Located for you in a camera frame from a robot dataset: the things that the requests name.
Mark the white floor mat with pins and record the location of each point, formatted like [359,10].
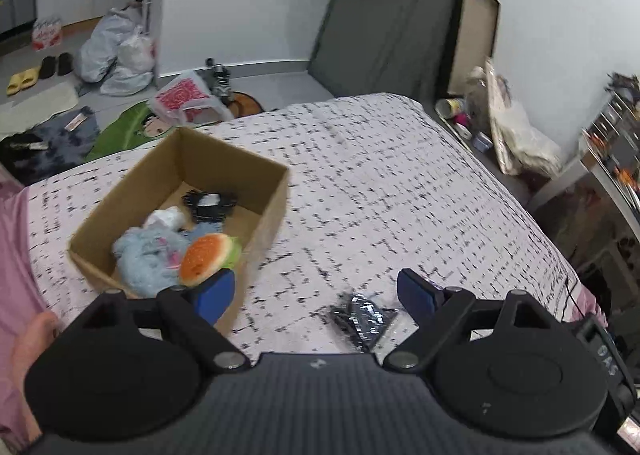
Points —
[35,105]

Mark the white black-patterned blanket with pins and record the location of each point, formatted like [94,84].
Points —
[375,185]

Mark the green cartoon rug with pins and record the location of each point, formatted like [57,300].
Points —
[125,135]

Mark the paper cup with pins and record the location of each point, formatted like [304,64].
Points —
[450,107]

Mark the white cloth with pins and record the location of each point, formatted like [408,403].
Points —
[167,217]

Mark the black fabric item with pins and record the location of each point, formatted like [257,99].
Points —
[210,207]

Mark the fluffy light blue plush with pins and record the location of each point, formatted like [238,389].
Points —
[140,260]

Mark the black slipper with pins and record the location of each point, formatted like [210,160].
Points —
[65,64]
[48,67]

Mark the grey plastic bag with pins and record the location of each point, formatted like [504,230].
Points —
[105,45]

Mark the grey drawer organiser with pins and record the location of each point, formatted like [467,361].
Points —
[620,130]

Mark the red white pack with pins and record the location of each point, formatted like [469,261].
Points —
[47,32]

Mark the white desk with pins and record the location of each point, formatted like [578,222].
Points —
[600,185]

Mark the small purple box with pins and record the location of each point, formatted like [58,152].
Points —
[482,141]

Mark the person's left hand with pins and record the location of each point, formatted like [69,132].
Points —
[32,360]

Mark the grey door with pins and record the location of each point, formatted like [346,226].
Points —
[390,10]

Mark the black patterned packet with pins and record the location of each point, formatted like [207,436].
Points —
[362,320]

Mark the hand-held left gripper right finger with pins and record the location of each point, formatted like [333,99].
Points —
[417,292]

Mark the burger plush toy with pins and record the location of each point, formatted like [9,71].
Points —
[205,255]

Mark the brown round mat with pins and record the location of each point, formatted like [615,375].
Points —
[250,105]

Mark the red patterned plastic bag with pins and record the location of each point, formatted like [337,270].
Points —
[180,95]

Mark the yellow slipper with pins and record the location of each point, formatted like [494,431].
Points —
[15,84]
[31,76]

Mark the pink bed sheet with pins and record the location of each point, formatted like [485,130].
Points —
[15,260]

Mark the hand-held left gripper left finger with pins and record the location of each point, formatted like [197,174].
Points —
[215,292]

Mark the brown cardboard box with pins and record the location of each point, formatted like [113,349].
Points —
[270,220]

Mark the beige tote bag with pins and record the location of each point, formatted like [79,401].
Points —
[520,135]

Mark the dark tie-dye cloth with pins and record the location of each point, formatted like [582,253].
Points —
[50,150]

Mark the black framed board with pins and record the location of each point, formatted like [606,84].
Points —
[477,35]

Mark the white plastic bag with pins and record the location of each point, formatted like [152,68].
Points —
[132,65]

